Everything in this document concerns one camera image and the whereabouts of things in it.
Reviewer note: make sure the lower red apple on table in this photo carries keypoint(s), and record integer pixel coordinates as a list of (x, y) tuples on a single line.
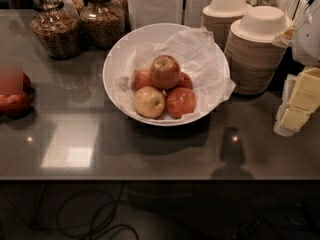
[(15, 105)]

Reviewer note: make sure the yellow-green front apple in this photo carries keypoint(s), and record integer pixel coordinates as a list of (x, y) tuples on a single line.
[(149, 102)]

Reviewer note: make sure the red back right apple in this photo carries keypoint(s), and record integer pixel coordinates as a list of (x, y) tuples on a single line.
[(185, 81)]

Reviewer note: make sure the red back left apple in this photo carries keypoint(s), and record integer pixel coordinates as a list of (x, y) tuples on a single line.
[(142, 79)]

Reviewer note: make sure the left glass granola jar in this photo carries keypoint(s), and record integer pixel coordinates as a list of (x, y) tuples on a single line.
[(58, 33)]

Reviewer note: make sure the glass granola jar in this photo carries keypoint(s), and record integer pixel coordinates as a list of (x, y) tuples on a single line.
[(58, 33), (104, 22)]

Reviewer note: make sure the front stack of paper bowls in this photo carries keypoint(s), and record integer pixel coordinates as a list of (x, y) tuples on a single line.
[(252, 56)]

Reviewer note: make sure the stack of paper bowls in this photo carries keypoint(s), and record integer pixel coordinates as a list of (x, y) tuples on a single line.
[(252, 56), (218, 16)]

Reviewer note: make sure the red-yellow apple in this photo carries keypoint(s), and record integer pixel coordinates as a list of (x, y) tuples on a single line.
[(165, 72)]

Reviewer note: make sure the upper red apple on table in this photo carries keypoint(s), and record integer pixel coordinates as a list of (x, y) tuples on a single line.
[(26, 83)]

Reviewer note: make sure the white paper liner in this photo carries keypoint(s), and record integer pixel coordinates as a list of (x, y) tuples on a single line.
[(198, 56)]

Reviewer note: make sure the right glass granola jar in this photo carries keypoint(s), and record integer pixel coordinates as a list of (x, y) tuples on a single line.
[(104, 22)]

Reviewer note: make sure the red apple on table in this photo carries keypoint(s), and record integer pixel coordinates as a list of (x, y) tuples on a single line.
[(15, 105), (26, 83)]

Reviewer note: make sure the red front right apple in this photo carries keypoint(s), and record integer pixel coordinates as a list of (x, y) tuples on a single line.
[(180, 101)]

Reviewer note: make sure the back stack of paper bowls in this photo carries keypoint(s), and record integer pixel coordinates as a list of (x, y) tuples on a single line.
[(218, 16)]

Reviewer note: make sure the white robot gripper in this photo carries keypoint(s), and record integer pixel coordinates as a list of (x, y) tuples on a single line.
[(309, 44)]

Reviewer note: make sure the white ceramic bowl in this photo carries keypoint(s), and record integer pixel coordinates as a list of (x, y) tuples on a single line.
[(115, 60)]

